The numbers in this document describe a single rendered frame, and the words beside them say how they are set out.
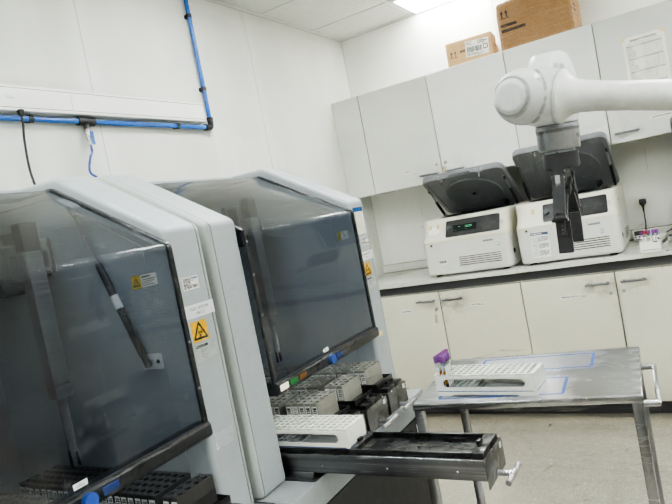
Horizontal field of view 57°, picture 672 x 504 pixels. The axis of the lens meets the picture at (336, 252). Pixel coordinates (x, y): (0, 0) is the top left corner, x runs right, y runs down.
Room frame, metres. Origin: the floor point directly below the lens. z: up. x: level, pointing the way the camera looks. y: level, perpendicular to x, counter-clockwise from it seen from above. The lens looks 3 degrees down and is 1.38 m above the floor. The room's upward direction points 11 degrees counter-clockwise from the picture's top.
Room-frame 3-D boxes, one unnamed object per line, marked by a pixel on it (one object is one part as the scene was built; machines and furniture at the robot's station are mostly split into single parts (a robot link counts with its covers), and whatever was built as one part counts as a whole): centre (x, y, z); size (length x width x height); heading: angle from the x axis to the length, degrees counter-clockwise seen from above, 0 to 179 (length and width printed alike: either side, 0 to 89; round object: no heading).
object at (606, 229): (3.70, -1.44, 1.24); 0.62 x 0.56 x 0.69; 150
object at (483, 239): (3.99, -0.94, 1.22); 0.62 x 0.56 x 0.64; 147
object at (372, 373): (2.04, -0.04, 0.85); 0.12 x 0.02 x 0.06; 148
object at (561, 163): (1.35, -0.52, 1.39); 0.08 x 0.07 x 0.09; 148
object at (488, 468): (1.53, 0.01, 0.78); 0.73 x 0.14 x 0.09; 59
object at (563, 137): (1.35, -0.52, 1.46); 0.09 x 0.09 x 0.06
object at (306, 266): (1.96, 0.28, 1.28); 0.61 x 0.51 x 0.63; 149
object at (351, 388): (1.91, 0.04, 0.85); 0.12 x 0.02 x 0.06; 149
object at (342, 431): (1.63, 0.16, 0.83); 0.30 x 0.10 x 0.06; 59
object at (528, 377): (1.73, -0.36, 0.85); 0.30 x 0.10 x 0.06; 56
